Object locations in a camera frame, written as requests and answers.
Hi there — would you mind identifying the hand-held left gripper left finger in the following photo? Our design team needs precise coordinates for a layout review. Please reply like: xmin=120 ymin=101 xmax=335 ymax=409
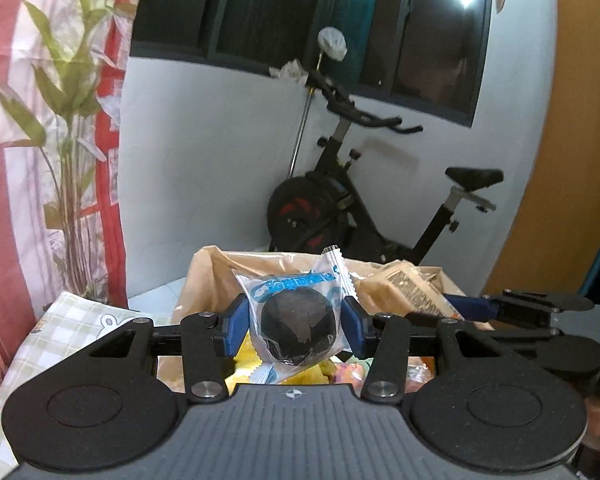
xmin=87 ymin=292 xmax=251 ymax=404

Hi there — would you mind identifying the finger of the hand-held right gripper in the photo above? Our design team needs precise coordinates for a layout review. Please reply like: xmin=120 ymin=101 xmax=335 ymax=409
xmin=405 ymin=310 xmax=562 ymax=334
xmin=443 ymin=289 xmax=596 ymax=321

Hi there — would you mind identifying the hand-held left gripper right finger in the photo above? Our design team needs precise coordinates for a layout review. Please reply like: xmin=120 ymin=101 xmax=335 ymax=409
xmin=342 ymin=295 xmax=519 ymax=404

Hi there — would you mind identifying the orange snack packet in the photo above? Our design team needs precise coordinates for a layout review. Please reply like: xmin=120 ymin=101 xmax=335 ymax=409
xmin=330 ymin=359 xmax=372 ymax=387

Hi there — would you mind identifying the plastic-lined cardboard box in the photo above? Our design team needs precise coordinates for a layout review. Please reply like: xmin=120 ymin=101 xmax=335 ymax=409
xmin=172 ymin=245 xmax=497 ymax=392

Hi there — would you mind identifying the clear packet with dark cake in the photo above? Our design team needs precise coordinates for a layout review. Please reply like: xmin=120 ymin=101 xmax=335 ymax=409
xmin=231 ymin=245 xmax=357 ymax=387

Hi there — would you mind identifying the yellow snack packet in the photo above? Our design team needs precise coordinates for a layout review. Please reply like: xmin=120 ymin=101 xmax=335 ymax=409
xmin=232 ymin=339 xmax=333 ymax=387

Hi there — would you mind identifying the brown snack packet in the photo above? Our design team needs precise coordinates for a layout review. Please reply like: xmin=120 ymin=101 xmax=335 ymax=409
xmin=362 ymin=259 xmax=464 ymax=322

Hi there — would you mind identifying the black exercise bike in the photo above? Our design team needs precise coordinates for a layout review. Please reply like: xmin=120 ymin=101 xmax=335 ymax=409
xmin=266 ymin=67 xmax=506 ymax=267

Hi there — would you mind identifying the orange wooden door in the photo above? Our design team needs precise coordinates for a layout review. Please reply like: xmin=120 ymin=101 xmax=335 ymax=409
xmin=484 ymin=5 xmax=600 ymax=303

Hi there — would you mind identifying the checked tablecloth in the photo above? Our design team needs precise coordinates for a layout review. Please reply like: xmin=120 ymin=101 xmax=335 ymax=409
xmin=0 ymin=290 xmax=157 ymax=480

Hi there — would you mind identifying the metal pole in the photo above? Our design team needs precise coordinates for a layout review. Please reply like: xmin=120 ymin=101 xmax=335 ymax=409
xmin=286 ymin=55 xmax=327 ymax=179

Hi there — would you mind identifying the crumpled white tissue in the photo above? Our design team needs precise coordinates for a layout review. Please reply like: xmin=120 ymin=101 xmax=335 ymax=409
xmin=269 ymin=58 xmax=312 ymax=84

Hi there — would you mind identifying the white plastic bag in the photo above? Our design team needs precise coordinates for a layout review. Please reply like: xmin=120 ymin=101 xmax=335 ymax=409
xmin=317 ymin=27 xmax=349 ymax=62

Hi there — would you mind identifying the dark window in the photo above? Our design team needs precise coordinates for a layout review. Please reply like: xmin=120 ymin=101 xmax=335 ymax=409
xmin=129 ymin=0 xmax=497 ymax=129

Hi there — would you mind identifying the printed wall backdrop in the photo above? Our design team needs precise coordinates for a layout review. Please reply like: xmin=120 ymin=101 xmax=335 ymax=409
xmin=0 ymin=0 xmax=149 ymax=377

